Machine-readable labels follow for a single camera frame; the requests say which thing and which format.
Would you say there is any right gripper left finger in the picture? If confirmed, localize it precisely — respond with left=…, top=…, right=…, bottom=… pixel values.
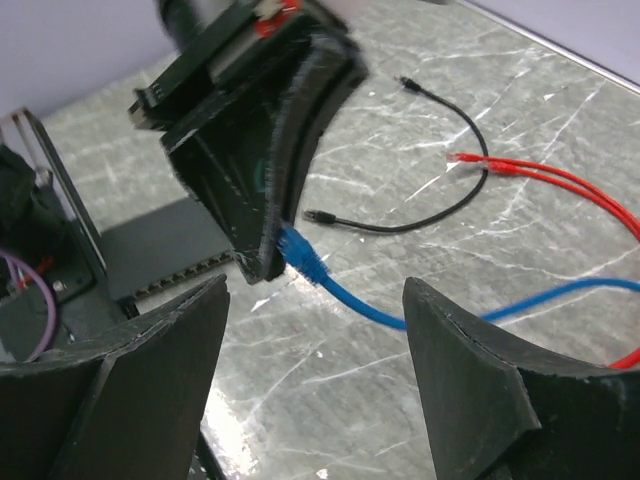
left=1, top=276, right=230, bottom=479

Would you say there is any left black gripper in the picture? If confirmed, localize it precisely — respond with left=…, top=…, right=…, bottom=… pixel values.
left=128, top=1, right=368, bottom=284

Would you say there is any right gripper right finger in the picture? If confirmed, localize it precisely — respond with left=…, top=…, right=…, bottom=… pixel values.
left=403, top=278, right=639, bottom=479

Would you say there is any black ethernet cable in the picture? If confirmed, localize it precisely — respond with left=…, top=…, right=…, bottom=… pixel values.
left=303, top=74, right=489, bottom=235

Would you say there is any blue ethernet cable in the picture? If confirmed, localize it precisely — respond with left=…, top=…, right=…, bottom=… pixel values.
left=277, top=224, right=640, bottom=331

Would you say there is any black network switch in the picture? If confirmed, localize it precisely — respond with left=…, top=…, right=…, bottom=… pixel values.
left=99, top=198, right=231, bottom=304

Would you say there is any red ethernet cable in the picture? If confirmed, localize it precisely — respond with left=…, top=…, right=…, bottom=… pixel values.
left=446, top=152, right=640, bottom=369
left=482, top=158, right=640, bottom=239

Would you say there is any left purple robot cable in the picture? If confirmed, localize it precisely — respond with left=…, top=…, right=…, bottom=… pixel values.
left=0, top=247, right=61, bottom=364

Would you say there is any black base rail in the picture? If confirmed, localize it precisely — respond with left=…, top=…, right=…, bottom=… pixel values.
left=0, top=107, right=131, bottom=361

